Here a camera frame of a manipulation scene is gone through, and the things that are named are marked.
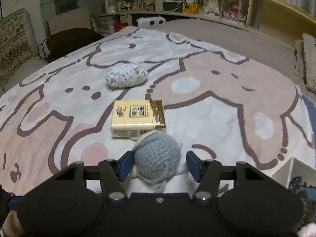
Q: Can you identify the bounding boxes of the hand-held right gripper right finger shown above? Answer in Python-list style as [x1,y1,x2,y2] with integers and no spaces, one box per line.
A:
[186,150,272,201]

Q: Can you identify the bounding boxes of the printed cartoon blanket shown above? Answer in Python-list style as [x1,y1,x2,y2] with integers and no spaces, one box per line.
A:
[0,26,314,228]

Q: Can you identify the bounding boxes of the white crochet ball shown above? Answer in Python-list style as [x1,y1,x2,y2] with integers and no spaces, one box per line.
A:
[106,63,149,89]

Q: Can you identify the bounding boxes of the grey crochet toy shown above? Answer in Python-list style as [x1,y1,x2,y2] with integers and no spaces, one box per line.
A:
[128,130,184,194]

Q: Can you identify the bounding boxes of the brown and blue crochet piece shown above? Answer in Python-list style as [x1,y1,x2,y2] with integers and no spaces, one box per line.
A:
[288,176,316,224]

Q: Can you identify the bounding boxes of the small figure display box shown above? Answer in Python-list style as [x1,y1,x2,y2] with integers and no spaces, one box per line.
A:
[116,0,138,12]
[105,0,116,14]
[138,0,156,12]

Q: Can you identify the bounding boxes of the clear storage bin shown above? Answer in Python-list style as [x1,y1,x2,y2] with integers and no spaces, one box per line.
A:
[95,15,119,34]

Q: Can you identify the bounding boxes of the yellow tissue pack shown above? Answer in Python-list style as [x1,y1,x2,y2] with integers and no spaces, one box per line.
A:
[110,99,167,139]

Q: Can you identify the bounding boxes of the black cable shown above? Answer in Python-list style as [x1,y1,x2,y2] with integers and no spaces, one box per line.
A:
[38,38,51,60]

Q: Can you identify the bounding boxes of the dark brown cushion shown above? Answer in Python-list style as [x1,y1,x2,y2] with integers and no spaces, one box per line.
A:
[46,28,105,63]

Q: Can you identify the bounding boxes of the wooden headboard shelf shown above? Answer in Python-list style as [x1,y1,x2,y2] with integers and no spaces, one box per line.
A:
[92,0,316,39]

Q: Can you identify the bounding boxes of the white cardboard box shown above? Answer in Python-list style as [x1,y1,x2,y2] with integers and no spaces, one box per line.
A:
[271,156,316,192]

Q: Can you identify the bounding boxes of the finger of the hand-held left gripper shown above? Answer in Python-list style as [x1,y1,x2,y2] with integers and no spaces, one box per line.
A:
[0,185,23,213]

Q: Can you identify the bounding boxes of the clear doll box white doll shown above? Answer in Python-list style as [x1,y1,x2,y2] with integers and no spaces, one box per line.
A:
[202,0,224,18]

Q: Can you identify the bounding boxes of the beige fuzzy pillow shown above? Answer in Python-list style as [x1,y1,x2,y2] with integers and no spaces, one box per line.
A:
[294,33,316,94]

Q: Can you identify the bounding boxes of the beige bed mattress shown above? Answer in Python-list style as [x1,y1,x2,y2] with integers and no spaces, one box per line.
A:
[162,18,316,97]

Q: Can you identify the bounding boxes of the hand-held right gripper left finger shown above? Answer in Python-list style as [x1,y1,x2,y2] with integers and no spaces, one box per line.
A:
[53,150,135,201]

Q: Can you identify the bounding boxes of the patterned sofa cushion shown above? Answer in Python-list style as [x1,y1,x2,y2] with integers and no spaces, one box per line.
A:
[0,8,35,90]

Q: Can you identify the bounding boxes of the blue towel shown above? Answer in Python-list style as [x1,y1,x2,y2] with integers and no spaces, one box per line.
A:
[302,94,316,150]

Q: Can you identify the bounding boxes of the cardboard panel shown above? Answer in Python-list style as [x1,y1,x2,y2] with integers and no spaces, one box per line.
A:
[48,7,91,36]

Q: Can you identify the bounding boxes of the clear doll box red doll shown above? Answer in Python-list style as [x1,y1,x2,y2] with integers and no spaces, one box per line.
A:
[223,0,250,22]

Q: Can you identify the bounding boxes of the dark green box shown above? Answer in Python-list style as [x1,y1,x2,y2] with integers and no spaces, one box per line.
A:
[163,1,184,12]

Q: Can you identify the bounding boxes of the yellow paper bag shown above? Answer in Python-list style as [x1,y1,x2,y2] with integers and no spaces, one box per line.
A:
[183,0,201,14]

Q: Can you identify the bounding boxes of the white stool with black holes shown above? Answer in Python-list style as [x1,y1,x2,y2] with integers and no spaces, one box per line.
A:
[136,17,167,28]

